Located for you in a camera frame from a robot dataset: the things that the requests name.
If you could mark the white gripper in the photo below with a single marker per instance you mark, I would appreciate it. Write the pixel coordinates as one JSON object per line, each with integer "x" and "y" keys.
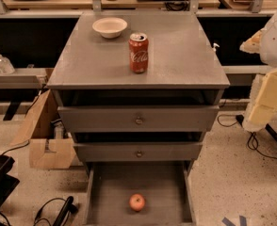
{"x": 276, "y": 42}

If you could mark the red apple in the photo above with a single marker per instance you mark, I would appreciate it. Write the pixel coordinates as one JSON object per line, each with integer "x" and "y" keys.
{"x": 137, "y": 202}

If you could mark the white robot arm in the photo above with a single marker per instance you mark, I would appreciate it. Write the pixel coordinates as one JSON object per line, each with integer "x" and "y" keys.
{"x": 264, "y": 43}

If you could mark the grey middle drawer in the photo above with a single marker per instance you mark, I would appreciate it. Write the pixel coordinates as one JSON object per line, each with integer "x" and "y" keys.
{"x": 140, "y": 151}

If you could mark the grey drawer cabinet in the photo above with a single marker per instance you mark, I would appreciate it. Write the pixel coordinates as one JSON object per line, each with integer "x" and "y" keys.
{"x": 182, "y": 70}

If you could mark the grey open bottom drawer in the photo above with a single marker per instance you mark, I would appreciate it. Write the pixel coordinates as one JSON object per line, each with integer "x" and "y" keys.
{"x": 164, "y": 186}

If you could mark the grey top drawer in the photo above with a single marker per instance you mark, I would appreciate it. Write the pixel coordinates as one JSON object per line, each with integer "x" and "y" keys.
{"x": 131, "y": 118}

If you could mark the white pump dispenser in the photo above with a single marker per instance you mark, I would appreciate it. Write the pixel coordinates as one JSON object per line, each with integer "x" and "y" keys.
{"x": 215, "y": 47}

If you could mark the red Coca-Cola can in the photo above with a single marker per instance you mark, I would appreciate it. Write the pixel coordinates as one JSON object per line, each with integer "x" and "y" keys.
{"x": 138, "y": 52}

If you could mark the white bowl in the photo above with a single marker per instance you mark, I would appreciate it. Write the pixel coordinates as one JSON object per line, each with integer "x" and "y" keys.
{"x": 109, "y": 28}

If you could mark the brown cardboard box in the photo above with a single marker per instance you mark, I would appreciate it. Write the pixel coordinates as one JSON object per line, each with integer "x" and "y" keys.
{"x": 46, "y": 151}

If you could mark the clear sanitizer bottle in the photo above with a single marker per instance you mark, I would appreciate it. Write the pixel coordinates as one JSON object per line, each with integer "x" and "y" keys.
{"x": 5, "y": 65}

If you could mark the black power adapter with cable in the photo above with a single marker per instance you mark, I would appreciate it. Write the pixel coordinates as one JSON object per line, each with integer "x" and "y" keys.
{"x": 252, "y": 142}

